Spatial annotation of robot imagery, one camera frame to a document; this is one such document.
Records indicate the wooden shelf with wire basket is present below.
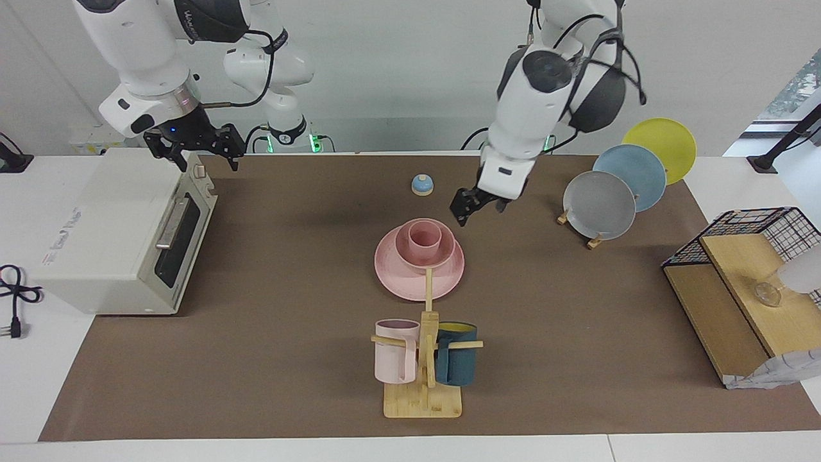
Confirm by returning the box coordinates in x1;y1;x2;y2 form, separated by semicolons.
662;207;821;390

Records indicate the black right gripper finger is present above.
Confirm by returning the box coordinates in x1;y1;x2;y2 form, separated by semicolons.
144;132;190;173
215;125;246;171

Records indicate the dark teal mug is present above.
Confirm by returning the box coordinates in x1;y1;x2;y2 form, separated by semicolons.
435;322;478;386

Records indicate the clear glass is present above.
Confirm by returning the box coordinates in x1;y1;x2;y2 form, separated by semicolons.
753;281;783;307

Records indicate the wooden plate rack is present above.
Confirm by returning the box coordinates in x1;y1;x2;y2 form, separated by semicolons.
557;205;607;250

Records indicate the light blue plate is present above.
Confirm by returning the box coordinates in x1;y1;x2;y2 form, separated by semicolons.
593;144;667;212

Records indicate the pale pink mug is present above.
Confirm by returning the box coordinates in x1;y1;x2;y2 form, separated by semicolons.
374;319;421;384

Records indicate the pink speckled plate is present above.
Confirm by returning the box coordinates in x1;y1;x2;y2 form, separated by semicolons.
374;221;465;301

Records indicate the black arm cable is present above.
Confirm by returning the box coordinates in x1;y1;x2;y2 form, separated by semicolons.
212;26;289;110
462;0;647;155

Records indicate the yellow plate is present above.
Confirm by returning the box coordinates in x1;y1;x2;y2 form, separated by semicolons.
622;117;697;185

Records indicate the pink tumbler cup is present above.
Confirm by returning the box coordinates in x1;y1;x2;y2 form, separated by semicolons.
409;221;442;254

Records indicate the brown table mat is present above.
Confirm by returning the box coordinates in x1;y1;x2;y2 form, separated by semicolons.
38;154;821;442

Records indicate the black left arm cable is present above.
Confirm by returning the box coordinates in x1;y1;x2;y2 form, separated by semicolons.
462;0;647;155

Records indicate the pink bowl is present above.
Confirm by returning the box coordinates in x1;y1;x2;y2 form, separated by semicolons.
394;218;456;269

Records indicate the white socket box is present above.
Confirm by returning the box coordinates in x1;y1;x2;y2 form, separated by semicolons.
69;125;126;156

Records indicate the grey plate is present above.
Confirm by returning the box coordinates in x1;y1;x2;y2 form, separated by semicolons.
563;171;637;241

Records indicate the black table clamp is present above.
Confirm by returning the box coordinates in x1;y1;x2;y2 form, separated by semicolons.
0;132;34;174

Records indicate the beige toaster oven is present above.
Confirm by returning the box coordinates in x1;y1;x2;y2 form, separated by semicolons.
29;148;219;315

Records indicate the frosted white cup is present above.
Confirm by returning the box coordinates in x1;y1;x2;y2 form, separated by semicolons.
776;246;821;294

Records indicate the black power cord with plug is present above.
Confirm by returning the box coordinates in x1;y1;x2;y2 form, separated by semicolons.
0;263;42;339

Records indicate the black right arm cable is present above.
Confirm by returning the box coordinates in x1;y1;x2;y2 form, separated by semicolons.
212;26;289;110

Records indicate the wooden mug tree stand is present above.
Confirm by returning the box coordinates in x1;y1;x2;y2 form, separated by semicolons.
371;268;483;419

